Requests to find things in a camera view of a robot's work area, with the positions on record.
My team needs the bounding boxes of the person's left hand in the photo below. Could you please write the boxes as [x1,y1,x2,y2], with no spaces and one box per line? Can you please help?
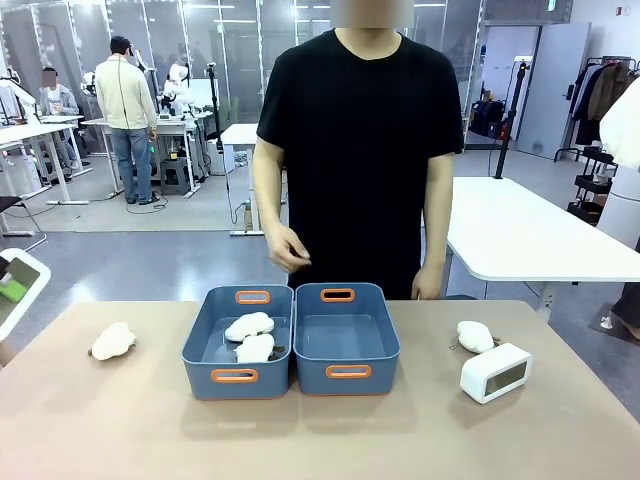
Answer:
[410,264,447,302]

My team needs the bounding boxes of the blue plastic basket orange handles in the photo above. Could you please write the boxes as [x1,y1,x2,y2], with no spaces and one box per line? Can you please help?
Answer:
[181,284,296,401]
[293,282,402,397]

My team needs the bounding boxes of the person in black t-shirt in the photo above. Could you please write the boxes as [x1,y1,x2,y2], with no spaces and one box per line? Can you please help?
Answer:
[252,0,467,301]

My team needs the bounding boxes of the clothes rack with coats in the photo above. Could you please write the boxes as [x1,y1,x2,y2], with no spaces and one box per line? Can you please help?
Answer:
[552,55,640,164]

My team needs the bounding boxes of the grey plastic step stool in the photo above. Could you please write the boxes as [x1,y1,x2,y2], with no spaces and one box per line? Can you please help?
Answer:
[159,156,193,197]

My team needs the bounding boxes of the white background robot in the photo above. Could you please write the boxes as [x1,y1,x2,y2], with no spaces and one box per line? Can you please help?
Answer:
[159,60,197,117]

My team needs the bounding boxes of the black tripod pole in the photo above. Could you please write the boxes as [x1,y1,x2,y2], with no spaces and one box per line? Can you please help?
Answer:
[493,58,532,180]

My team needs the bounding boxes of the seated person grey top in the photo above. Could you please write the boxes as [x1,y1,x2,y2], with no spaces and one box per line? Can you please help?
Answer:
[37,67,81,171]

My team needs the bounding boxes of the person's right forearm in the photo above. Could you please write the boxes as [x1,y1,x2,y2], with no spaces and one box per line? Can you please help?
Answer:
[252,182,290,234]

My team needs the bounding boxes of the black bags pile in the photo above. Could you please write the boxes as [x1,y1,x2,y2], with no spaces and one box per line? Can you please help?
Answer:
[468,98,507,140]

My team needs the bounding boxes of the person's left forearm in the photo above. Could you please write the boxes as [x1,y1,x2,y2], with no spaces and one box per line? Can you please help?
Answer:
[421,197,454,272]

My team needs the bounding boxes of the large white table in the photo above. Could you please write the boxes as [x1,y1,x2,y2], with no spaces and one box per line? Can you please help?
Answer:
[443,175,640,312]

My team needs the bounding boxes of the black chair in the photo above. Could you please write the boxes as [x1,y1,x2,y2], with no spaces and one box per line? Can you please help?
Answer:
[0,195,49,252]

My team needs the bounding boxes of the standing person cream jacket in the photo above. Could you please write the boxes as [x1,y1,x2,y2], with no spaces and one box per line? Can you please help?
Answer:
[94,35,162,206]

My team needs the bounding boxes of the small white desk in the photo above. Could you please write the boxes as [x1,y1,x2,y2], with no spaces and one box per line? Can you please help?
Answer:
[218,122,290,237]

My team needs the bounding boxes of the long white workbench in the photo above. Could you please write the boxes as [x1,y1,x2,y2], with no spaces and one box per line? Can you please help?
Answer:
[0,113,94,206]

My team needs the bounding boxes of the person's right hand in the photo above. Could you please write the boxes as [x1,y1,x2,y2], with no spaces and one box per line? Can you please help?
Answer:
[266,224,313,274]

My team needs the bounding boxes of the white plush toy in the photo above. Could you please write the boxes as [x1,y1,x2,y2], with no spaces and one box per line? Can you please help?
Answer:
[233,333,277,364]
[224,311,276,343]
[456,320,497,354]
[88,321,138,362]

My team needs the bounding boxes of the black utility cart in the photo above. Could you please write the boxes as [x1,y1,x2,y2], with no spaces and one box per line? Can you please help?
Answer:
[566,144,617,227]

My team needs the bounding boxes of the white desk with equipment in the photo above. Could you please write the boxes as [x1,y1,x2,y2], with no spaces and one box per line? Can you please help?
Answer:
[80,110,215,199]

